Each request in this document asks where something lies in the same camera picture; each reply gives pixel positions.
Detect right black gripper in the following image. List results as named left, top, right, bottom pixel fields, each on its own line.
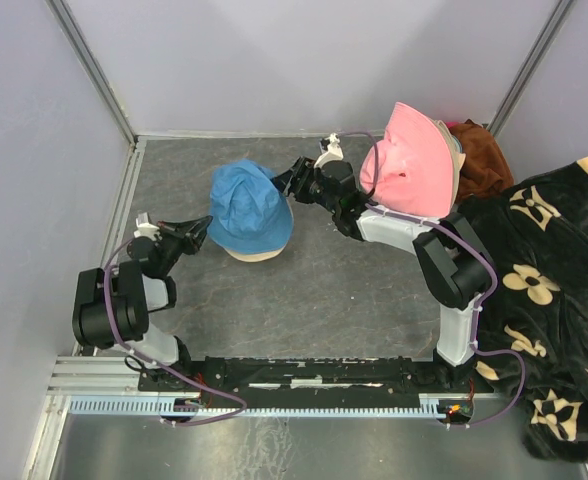
left=268, top=157, right=337, bottom=215

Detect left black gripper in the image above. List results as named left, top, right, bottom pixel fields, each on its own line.
left=157, top=216, right=214, bottom=276

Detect blue bucket hat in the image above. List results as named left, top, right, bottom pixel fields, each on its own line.
left=208, top=159, right=294, bottom=255

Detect beige bucket hat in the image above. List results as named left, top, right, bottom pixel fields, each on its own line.
left=225, top=247, right=284, bottom=263

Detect pink bucket hat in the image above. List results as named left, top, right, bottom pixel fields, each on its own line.
left=359, top=102, right=454, bottom=218

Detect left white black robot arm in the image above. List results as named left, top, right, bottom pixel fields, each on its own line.
left=72, top=213, right=212, bottom=390

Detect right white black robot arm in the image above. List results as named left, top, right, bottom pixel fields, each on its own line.
left=272, top=157, right=497, bottom=391

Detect beige pink stacked hats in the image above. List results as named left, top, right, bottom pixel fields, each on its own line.
left=433, top=120, right=466, bottom=204

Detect brown cloth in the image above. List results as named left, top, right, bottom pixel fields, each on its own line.
left=449, top=119, right=514, bottom=203

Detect black floral blanket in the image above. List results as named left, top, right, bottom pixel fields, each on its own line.
left=459, top=157, right=588, bottom=463

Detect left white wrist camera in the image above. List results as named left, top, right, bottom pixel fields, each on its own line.
left=134, top=212, right=161, bottom=241

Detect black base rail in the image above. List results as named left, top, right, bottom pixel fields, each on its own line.
left=138, top=357, right=478, bottom=407

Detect left aluminium corner post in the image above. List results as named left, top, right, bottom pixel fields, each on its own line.
left=45, top=0, right=138, bottom=145

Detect aluminium corner post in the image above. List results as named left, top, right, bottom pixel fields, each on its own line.
left=45, top=0, right=138, bottom=145
left=487, top=0, right=576, bottom=138

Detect light blue cable duct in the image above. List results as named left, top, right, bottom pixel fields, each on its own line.
left=68, top=394, right=472, bottom=421

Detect right aluminium corner post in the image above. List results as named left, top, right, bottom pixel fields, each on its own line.
left=487, top=0, right=576, bottom=138

